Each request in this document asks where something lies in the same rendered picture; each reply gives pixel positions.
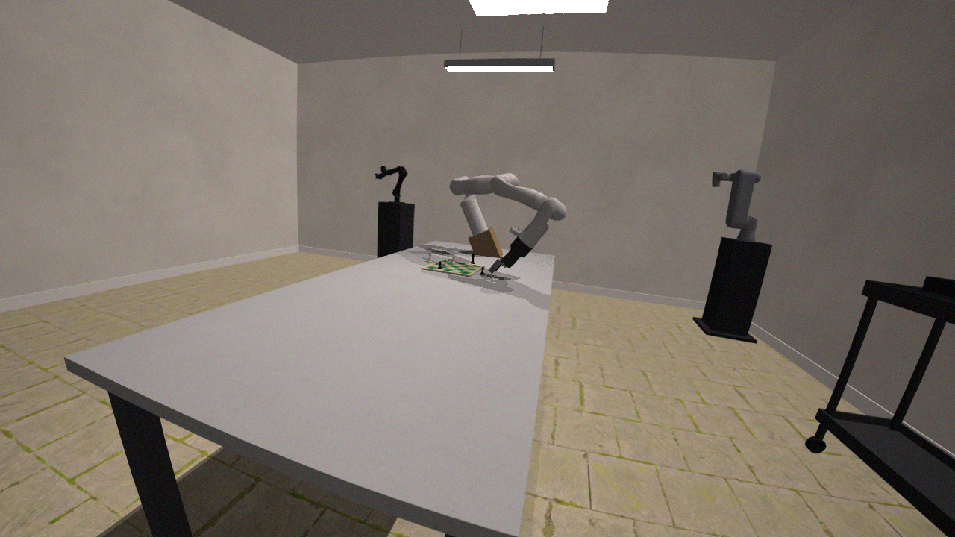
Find green and cream chessboard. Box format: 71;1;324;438
421;260;485;277

